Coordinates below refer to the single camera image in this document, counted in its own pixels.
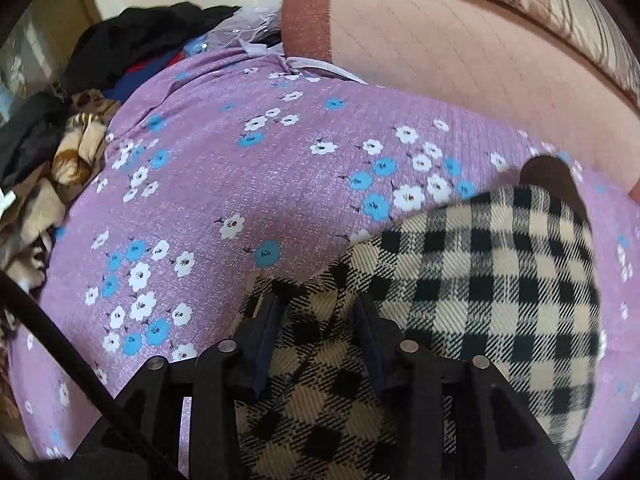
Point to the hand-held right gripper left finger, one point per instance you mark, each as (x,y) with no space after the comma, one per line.
(266,332)

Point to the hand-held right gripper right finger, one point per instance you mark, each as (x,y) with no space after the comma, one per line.
(371,340)

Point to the black and beige checked coat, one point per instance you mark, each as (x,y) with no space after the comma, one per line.
(475,270)

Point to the purple floral bedsheet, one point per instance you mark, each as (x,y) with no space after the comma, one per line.
(225,170)

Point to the brown patterned blanket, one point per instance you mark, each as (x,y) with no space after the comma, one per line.
(75,150)

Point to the white fabric strip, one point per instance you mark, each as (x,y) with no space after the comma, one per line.
(300,62)

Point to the blue and red cloth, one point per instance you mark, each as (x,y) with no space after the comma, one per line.
(145,72)

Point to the pink sofa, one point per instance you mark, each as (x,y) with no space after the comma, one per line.
(425,40)

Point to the dark grey garment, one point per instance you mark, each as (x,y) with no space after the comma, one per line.
(30,135)

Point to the striped floral pillow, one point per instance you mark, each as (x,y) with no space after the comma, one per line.
(550,0)

